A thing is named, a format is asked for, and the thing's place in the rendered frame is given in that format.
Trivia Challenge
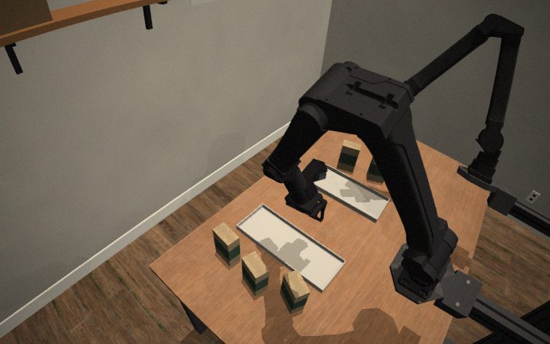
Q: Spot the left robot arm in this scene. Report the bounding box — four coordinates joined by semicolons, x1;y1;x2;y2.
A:
262;61;458;300

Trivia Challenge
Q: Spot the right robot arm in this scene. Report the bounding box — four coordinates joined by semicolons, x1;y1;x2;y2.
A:
404;14;524;184

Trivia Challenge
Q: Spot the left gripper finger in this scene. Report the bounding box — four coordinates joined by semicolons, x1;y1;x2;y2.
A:
285;202;297;210
312;199;328;222

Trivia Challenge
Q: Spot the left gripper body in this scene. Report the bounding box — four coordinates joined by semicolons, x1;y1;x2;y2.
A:
284;184;323;217

